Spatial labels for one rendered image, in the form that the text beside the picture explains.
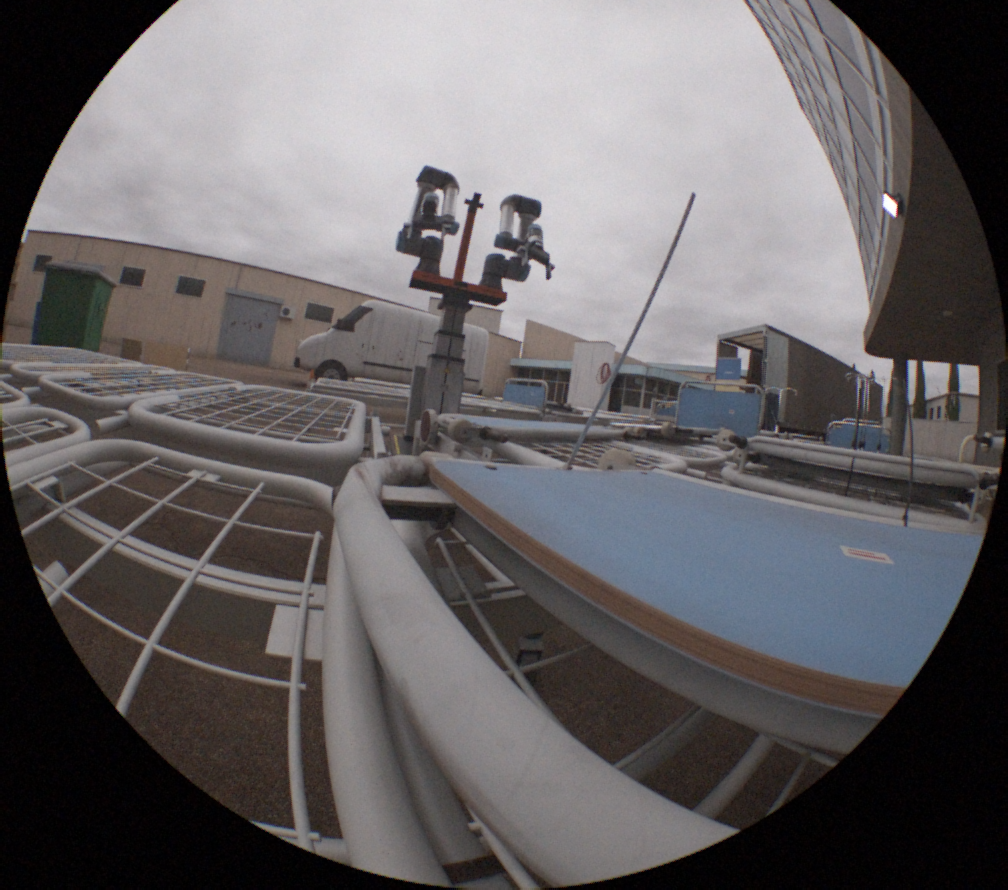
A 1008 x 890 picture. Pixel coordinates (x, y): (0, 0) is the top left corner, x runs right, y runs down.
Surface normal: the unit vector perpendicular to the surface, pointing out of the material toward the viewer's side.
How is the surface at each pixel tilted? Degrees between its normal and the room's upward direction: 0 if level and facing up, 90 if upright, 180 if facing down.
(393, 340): 88
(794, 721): 79
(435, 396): 90
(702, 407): 90
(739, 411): 90
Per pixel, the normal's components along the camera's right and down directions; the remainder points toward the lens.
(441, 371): 0.37, 0.04
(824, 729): -0.77, -0.31
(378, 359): 0.62, 0.05
